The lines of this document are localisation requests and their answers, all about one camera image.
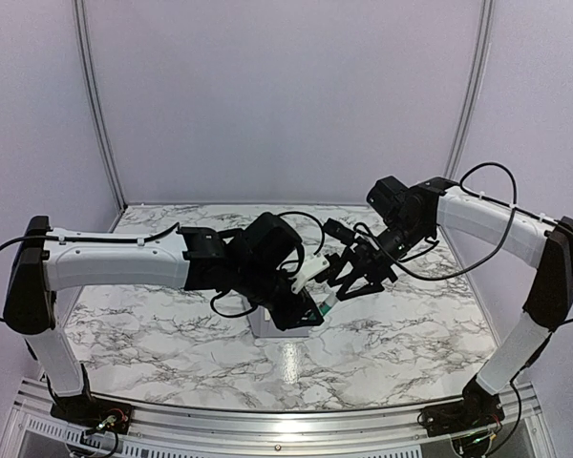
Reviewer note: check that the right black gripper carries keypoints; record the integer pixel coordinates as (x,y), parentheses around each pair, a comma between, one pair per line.
(372,265)

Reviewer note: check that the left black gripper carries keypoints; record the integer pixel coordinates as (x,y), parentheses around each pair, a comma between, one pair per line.
(289,317)

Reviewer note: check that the grey paper envelope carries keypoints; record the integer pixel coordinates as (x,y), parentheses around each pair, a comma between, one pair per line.
(263,327)

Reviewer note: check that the green white glue stick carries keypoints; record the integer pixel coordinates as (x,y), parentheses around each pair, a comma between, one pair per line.
(327,304)

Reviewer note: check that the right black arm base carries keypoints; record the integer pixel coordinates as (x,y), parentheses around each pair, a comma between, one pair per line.
(458,416)

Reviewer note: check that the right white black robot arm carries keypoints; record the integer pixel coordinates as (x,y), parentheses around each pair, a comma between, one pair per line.
(411,214)

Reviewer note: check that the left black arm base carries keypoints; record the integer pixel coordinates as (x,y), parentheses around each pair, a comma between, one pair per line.
(91,414)

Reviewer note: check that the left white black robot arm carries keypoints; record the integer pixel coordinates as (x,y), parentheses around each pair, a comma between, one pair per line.
(263,262)

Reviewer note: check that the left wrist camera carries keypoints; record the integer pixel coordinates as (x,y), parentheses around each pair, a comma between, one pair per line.
(312,266)

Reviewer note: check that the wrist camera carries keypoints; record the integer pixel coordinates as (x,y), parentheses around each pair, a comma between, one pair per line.
(312,266)
(337,230)

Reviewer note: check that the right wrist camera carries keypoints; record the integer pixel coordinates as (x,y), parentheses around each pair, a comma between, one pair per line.
(337,230)

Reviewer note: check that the right aluminium corner post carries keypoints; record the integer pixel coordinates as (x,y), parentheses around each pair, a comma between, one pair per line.
(473,87)

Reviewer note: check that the aluminium corner post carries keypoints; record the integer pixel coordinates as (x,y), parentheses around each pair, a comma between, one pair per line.
(473,87)
(84,43)

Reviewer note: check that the aluminium front table rail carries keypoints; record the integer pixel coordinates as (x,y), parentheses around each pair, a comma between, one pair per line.
(153,430)

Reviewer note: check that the left aluminium corner post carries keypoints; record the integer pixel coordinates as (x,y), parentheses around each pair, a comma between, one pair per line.
(84,43)

